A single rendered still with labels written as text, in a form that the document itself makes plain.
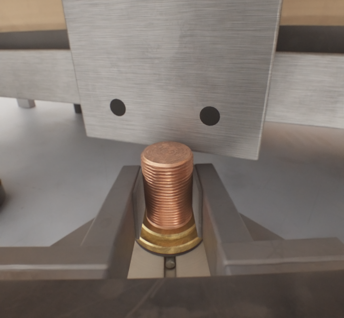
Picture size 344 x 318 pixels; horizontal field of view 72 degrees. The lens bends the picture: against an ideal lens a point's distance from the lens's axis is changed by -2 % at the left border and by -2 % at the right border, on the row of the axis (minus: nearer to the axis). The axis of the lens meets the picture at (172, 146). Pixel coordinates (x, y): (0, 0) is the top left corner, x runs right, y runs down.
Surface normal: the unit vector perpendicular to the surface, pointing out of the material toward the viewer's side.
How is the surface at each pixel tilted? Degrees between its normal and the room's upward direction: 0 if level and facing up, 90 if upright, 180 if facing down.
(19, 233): 180
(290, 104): 90
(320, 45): 90
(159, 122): 90
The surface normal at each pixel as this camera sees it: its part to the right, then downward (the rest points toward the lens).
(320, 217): -0.02, -0.89
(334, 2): -0.32, 0.43
